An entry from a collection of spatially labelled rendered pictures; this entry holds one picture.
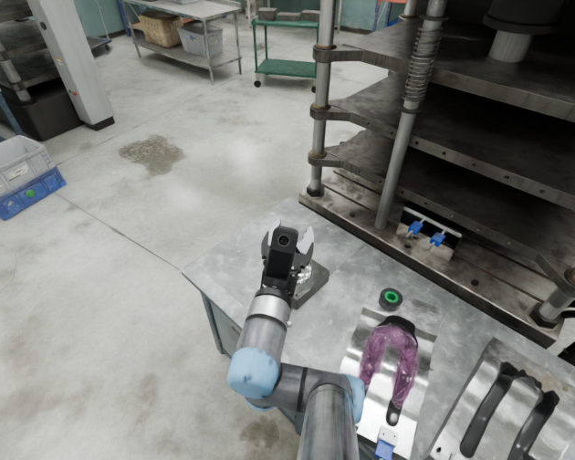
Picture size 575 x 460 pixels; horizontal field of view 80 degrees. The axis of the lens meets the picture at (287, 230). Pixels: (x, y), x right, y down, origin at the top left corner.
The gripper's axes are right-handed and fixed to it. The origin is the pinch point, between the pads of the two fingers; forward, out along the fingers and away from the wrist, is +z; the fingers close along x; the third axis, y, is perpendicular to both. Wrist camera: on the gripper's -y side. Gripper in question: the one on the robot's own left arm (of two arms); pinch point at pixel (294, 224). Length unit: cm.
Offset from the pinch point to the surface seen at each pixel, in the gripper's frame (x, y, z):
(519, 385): 75, 42, 0
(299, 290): 6, 58, 25
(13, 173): -243, 147, 132
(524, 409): 76, 44, -6
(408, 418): 46, 54, -13
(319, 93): -5, 11, 95
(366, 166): 24, 38, 91
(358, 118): 14, 16, 92
